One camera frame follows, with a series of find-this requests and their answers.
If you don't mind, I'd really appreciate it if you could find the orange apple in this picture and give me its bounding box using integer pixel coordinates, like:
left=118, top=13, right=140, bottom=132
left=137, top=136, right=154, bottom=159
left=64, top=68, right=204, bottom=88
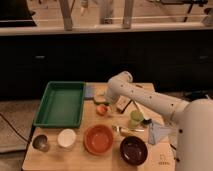
left=96, top=104, right=108, bottom=116

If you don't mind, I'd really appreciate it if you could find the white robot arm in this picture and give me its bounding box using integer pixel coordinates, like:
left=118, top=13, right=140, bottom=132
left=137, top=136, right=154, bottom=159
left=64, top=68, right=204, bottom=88
left=105, top=71, right=213, bottom=171

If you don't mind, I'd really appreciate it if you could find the green plastic cup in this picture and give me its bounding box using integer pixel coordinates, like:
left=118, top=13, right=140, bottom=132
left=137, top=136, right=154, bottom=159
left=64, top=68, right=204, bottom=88
left=130, top=110, right=144, bottom=128

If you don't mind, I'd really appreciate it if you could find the white cup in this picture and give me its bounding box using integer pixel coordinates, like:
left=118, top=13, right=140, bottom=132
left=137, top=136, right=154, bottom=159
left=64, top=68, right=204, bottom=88
left=57, top=129, right=76, bottom=149

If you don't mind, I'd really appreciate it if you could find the small metal cup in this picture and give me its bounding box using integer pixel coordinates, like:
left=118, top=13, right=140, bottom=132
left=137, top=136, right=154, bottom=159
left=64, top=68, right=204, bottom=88
left=32, top=135, right=49, bottom=152

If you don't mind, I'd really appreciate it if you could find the green pea pod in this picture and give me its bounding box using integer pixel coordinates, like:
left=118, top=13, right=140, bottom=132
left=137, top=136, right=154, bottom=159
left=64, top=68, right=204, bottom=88
left=93, top=96, right=105, bottom=105

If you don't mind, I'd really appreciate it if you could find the chocolate bar block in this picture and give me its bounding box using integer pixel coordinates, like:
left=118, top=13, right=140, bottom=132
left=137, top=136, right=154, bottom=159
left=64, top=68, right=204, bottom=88
left=116, top=98, right=131, bottom=113

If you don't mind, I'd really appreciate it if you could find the blue sponge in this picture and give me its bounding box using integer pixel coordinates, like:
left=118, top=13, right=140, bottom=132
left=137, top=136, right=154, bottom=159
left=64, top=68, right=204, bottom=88
left=85, top=85, right=94, bottom=100

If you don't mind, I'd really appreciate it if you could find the gold spoon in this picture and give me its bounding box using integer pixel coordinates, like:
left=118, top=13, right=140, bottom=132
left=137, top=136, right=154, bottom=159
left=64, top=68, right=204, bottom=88
left=112, top=125, right=143, bottom=136

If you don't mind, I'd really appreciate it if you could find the orange bowl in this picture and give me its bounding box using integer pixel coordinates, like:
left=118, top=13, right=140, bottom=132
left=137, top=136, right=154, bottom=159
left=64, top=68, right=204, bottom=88
left=83, top=124, right=114, bottom=156

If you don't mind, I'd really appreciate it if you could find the green plastic tray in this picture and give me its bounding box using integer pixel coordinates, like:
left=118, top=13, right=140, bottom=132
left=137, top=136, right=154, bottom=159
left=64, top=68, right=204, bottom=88
left=34, top=81, right=86, bottom=128

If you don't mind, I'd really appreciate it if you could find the dark purple bowl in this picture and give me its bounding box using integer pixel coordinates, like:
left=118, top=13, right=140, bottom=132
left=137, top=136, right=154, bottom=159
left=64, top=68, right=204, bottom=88
left=120, top=136, right=148, bottom=166

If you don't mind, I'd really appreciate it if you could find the light blue cloth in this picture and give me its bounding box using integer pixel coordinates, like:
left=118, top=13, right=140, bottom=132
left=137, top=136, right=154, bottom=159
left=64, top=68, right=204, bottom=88
left=148, top=121, right=171, bottom=145

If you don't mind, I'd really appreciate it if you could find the white handled brush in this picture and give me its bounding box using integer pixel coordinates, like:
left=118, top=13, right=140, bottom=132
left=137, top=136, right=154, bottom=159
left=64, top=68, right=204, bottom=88
left=133, top=101, right=153, bottom=126

